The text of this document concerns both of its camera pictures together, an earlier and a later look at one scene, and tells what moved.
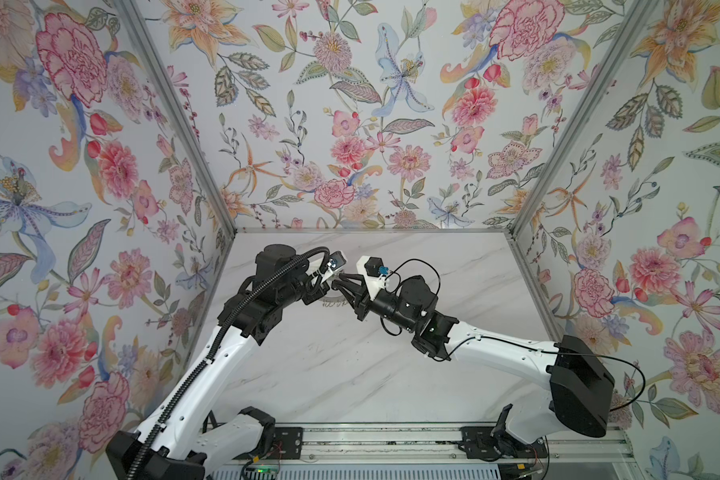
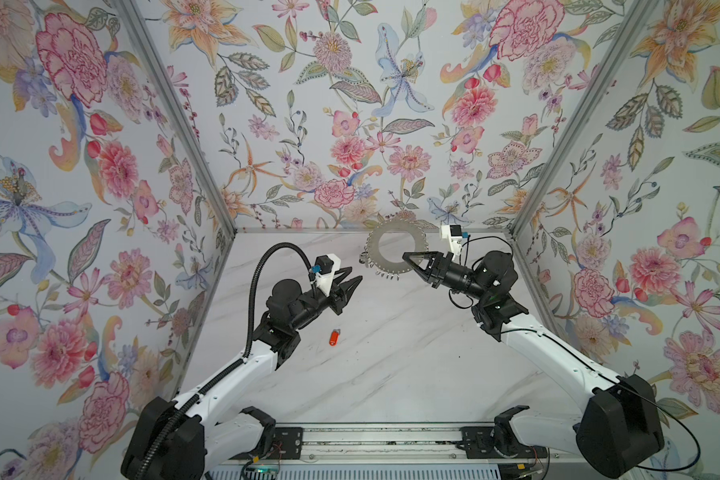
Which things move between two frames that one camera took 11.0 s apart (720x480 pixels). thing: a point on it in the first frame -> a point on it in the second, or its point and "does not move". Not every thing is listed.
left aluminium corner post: x=132 y=17 does not move
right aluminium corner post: x=644 y=11 does not move
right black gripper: x=362 y=305 -> x=440 y=272
